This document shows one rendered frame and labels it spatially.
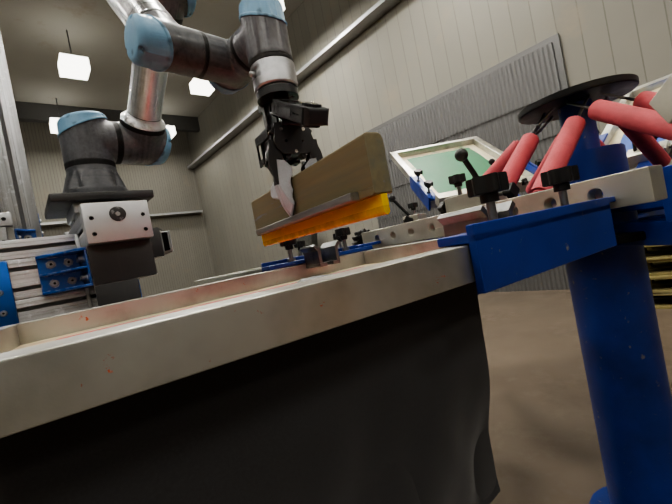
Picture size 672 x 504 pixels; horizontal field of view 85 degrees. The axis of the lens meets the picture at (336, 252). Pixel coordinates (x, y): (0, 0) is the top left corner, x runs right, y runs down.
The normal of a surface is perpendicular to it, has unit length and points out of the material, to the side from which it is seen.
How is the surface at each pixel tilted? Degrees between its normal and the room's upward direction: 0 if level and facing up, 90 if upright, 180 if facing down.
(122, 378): 90
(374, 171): 91
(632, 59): 90
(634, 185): 90
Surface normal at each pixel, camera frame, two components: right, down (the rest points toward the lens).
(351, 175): -0.83, 0.17
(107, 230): 0.65, -0.11
